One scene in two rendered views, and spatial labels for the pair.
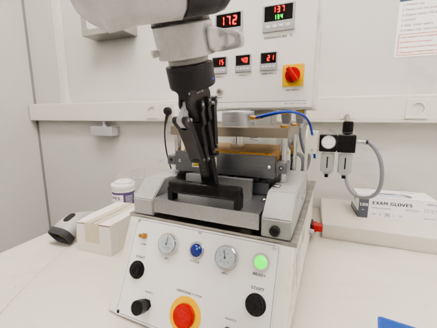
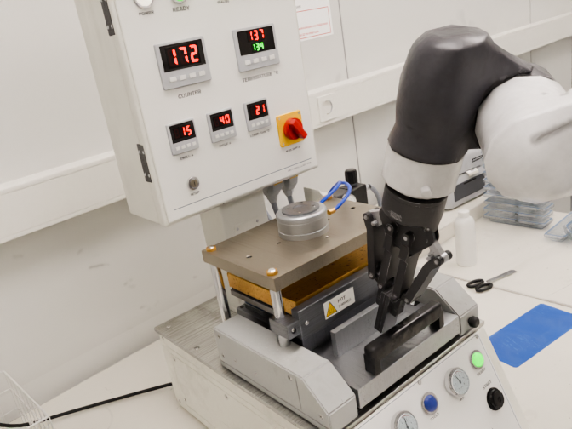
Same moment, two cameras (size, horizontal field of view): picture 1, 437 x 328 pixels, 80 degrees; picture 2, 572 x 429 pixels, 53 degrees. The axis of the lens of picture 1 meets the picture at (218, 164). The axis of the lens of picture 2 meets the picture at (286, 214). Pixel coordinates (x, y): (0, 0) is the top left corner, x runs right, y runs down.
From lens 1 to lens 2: 0.79 m
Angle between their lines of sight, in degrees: 59
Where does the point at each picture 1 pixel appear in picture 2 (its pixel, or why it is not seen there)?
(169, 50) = (450, 185)
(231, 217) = (439, 339)
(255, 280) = (482, 379)
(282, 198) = (451, 288)
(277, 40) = (260, 82)
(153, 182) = (324, 374)
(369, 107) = not seen: hidden behind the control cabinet
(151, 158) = not seen: outside the picture
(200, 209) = (412, 356)
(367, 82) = not seen: hidden behind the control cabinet
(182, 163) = (311, 323)
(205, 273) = (449, 415)
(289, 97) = (291, 161)
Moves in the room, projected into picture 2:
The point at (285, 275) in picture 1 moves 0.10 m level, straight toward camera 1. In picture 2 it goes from (492, 354) to (560, 374)
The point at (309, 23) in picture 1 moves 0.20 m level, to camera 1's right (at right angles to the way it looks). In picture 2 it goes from (294, 54) to (335, 40)
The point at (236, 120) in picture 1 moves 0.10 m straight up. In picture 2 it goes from (323, 224) to (314, 160)
